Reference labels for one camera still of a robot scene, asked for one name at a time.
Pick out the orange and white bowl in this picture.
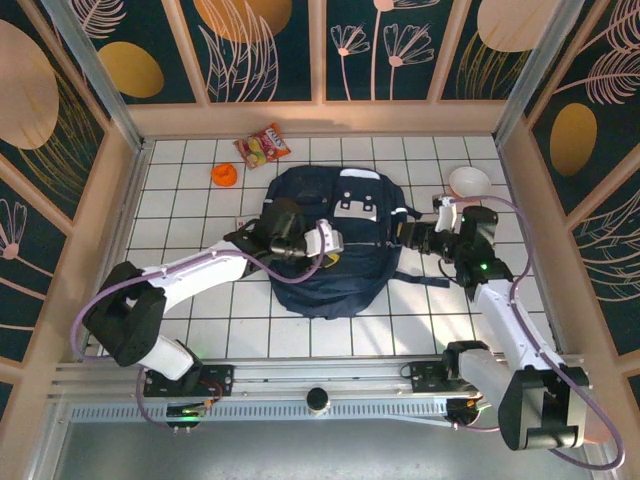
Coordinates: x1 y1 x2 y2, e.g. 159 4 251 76
448 166 493 199

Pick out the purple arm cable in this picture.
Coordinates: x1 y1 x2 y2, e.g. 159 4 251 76
72 227 334 431
442 196 626 471

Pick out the navy blue backpack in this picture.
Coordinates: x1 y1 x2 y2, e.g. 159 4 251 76
263 166 451 321

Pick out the orange candy snack bag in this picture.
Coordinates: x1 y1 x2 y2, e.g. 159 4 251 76
232 122 292 173

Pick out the thin black cable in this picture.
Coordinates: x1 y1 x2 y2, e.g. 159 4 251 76
437 255 464 287

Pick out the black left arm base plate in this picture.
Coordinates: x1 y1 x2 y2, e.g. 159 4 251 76
143 363 236 399

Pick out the black round knob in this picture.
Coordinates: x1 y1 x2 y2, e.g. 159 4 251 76
305 385 331 416

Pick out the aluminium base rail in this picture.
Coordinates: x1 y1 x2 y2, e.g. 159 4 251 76
49 352 596 401

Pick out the aluminium corner post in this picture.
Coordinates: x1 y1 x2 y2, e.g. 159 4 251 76
492 0 584 146
42 0 146 151

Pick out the small orange cup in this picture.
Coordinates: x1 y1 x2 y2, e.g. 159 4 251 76
210 162 239 189

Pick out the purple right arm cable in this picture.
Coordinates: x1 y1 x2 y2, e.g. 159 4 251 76
442 196 626 471

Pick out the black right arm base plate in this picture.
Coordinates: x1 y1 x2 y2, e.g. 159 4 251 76
409 359 501 394

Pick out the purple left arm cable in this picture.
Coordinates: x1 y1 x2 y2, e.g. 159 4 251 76
72 227 334 431

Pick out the perforated metal cable duct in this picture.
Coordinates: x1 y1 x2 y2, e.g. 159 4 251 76
69 399 451 424

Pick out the black controller board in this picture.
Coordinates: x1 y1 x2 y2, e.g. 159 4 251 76
446 398 484 430
166 403 207 431

